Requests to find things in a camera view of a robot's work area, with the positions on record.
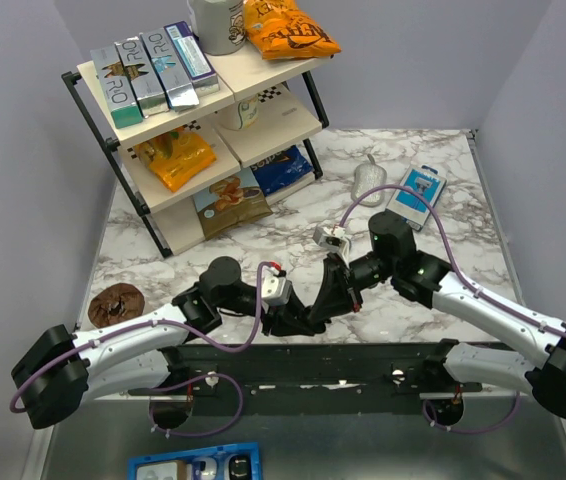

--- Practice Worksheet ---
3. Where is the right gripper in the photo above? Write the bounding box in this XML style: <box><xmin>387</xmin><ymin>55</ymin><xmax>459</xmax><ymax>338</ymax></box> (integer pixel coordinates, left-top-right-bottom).
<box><xmin>308</xmin><ymin>252</ymin><xmax>396</xmax><ymax>324</ymax></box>

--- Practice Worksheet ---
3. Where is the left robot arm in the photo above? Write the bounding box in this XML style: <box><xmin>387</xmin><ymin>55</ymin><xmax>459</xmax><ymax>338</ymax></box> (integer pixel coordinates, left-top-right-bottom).
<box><xmin>9</xmin><ymin>256</ymin><xmax>326</xmax><ymax>429</ymax></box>

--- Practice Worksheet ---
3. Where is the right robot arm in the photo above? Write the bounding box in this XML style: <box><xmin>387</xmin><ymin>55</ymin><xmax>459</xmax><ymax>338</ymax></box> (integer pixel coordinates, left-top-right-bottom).
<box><xmin>309</xmin><ymin>211</ymin><xmax>566</xmax><ymax>419</ymax></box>

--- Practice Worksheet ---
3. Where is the brown snack bag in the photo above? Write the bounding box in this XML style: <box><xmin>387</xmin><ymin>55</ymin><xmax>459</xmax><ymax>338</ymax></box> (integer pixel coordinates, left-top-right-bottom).
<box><xmin>193</xmin><ymin>168</ymin><xmax>272</xmax><ymax>240</ymax></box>

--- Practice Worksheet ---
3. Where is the blue chips bag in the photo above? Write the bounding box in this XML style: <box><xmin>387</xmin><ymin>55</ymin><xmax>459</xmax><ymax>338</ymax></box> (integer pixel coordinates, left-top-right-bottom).
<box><xmin>250</xmin><ymin>146</ymin><xmax>313</xmax><ymax>197</ymax></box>

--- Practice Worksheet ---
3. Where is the blue tray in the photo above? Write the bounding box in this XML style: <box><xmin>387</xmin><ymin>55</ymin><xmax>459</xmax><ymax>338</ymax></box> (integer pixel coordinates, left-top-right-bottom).
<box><xmin>127</xmin><ymin>442</ymin><xmax>263</xmax><ymax>480</ymax></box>

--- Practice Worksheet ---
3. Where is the blue razor package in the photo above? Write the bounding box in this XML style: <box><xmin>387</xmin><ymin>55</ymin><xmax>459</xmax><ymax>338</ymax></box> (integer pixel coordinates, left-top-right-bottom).
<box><xmin>386</xmin><ymin>165</ymin><xmax>447</xmax><ymax>232</ymax></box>

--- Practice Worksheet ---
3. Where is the three tier shelf rack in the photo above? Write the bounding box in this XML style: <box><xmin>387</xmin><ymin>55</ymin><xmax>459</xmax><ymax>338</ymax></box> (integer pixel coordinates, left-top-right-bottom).
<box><xmin>62</xmin><ymin>45</ymin><xmax>329</xmax><ymax>257</ymax></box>

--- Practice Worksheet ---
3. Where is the orange snack bag middle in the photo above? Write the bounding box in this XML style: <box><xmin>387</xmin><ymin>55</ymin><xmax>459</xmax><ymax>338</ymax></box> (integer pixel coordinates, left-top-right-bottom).
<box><xmin>133</xmin><ymin>127</ymin><xmax>217</xmax><ymax>192</ymax></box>

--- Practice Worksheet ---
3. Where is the white cup middle shelf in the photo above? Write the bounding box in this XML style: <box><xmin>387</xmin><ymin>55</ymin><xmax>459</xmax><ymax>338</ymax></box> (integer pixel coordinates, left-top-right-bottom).
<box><xmin>219</xmin><ymin>95</ymin><xmax>259</xmax><ymax>131</ymax></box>

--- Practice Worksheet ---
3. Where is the silver blue toothpaste box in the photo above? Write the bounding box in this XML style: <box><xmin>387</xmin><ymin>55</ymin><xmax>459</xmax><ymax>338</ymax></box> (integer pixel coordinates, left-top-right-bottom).
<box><xmin>141</xmin><ymin>29</ymin><xmax>199</xmax><ymax>111</ymax></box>

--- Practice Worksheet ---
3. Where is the silver brown toothpaste box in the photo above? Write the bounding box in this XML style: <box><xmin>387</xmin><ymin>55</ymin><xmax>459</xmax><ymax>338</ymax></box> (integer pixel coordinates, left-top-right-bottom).
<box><xmin>115</xmin><ymin>37</ymin><xmax>169</xmax><ymax>118</ymax></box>

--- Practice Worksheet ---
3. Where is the purple white box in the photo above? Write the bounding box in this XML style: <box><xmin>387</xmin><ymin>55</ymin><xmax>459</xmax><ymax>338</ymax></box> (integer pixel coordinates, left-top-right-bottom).
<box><xmin>164</xmin><ymin>21</ymin><xmax>220</xmax><ymax>96</ymax></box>

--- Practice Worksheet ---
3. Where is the teal silver toothpaste box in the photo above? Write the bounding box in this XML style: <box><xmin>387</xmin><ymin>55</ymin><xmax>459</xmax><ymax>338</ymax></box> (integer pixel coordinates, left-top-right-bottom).
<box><xmin>90</xmin><ymin>45</ymin><xmax>143</xmax><ymax>129</ymax></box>

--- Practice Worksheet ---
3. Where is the orange chips bag top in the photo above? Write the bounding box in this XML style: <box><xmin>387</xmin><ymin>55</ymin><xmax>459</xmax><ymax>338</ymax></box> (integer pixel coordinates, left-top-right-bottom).
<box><xmin>243</xmin><ymin>0</ymin><xmax>341</xmax><ymax>60</ymax></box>

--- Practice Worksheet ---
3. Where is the grey printed mug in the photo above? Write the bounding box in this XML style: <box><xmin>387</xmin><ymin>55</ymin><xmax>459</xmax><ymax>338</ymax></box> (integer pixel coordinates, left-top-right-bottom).
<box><xmin>187</xmin><ymin>0</ymin><xmax>246</xmax><ymax>56</ymax></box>

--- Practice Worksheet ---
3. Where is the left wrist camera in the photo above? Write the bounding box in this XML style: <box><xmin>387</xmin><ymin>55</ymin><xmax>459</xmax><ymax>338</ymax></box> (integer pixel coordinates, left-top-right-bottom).
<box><xmin>261</xmin><ymin>275</ymin><xmax>292</xmax><ymax>307</ymax></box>

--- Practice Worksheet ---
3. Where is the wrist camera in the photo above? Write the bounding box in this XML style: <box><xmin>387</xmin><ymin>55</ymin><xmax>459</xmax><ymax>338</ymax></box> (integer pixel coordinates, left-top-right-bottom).
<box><xmin>313</xmin><ymin>225</ymin><xmax>351</xmax><ymax>268</ymax></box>
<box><xmin>261</xmin><ymin>275</ymin><xmax>292</xmax><ymax>307</ymax></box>

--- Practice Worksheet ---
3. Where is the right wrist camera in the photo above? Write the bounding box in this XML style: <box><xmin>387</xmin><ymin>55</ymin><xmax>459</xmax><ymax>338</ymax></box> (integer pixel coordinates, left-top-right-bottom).
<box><xmin>313</xmin><ymin>225</ymin><xmax>351</xmax><ymax>268</ymax></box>

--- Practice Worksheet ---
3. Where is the black mounting rail base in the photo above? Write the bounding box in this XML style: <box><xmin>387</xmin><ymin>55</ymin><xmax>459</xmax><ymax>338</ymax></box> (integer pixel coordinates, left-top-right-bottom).
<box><xmin>127</xmin><ymin>339</ymin><xmax>489</xmax><ymax>416</ymax></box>

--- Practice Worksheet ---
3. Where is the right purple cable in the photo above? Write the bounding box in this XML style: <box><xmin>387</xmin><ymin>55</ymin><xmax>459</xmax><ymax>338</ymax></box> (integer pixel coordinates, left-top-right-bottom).
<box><xmin>337</xmin><ymin>184</ymin><xmax>566</xmax><ymax>435</ymax></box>

